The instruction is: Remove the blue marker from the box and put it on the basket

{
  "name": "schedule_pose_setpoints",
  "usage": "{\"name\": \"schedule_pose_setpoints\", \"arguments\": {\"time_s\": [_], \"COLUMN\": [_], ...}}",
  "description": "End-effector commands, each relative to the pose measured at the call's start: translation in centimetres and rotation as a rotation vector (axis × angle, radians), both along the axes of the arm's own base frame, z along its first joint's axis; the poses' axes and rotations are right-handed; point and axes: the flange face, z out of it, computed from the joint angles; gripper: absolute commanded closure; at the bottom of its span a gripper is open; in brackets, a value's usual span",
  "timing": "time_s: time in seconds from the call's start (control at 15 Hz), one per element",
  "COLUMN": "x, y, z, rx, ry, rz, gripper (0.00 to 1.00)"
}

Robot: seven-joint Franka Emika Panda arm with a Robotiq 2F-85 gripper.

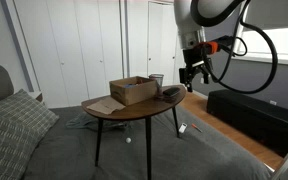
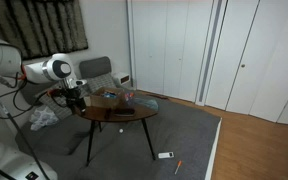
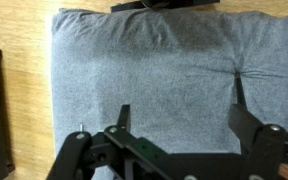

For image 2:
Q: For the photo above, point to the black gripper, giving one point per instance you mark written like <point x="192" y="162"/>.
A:
<point x="74" y="100"/>

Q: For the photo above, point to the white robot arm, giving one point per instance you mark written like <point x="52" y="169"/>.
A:
<point x="58" y="68"/>

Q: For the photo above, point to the brown cardboard box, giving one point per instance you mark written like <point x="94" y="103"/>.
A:
<point x="105" y="97"/>

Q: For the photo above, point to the mesh pen cup basket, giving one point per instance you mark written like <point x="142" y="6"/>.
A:
<point x="129" y="96"/>

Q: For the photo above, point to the orange marker on bed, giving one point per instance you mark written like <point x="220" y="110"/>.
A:
<point x="178" y="166"/>

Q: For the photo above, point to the grey patterned pillow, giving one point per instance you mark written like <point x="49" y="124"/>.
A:
<point x="105" y="80"/>

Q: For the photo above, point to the white plastic bag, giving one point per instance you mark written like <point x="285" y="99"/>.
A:
<point x="41" y="117"/>

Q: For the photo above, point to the grey headboard cushion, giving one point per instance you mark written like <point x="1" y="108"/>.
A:
<point x="95" y="67"/>

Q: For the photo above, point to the black glasses case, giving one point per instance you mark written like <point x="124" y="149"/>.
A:
<point x="124" y="112"/>

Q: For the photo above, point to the dark wooden side table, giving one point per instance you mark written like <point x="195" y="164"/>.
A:
<point x="99" y="115"/>

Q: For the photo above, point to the white bedside heater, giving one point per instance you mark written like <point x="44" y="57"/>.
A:
<point x="121" y="79"/>

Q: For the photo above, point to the white remote on bed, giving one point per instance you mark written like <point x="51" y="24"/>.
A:
<point x="165" y="155"/>

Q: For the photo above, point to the dark shaggy wall hanging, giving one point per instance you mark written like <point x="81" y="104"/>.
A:
<point x="40" y="28"/>

